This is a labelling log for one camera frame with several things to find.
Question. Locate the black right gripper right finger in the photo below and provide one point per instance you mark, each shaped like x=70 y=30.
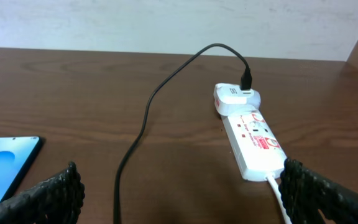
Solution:
x=311 y=198

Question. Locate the white USB wall charger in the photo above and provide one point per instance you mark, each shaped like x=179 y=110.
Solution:
x=230 y=100

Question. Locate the blue Galaxy smartphone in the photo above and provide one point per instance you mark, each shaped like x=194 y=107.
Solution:
x=16 y=156

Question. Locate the white power strip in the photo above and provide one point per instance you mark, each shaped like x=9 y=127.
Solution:
x=257 y=151

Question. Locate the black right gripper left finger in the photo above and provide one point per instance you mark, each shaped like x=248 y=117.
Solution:
x=57 y=200

